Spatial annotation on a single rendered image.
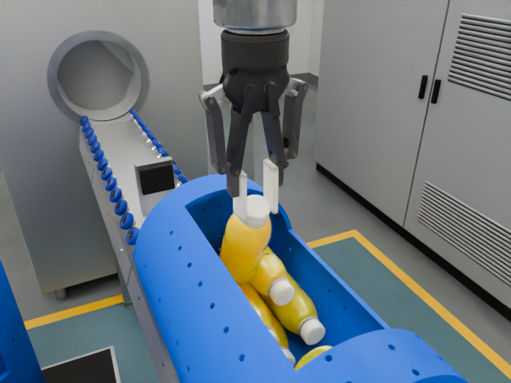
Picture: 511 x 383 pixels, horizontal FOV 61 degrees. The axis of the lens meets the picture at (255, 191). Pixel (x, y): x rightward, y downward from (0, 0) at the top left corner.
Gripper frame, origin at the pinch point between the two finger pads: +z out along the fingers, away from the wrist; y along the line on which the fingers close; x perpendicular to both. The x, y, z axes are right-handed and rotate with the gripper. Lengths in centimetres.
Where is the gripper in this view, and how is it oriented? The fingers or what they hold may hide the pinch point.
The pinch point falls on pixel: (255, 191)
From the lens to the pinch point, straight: 56.7
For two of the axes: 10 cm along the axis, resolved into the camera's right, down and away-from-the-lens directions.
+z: 0.0, 8.7, 4.9
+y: -9.0, 2.2, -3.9
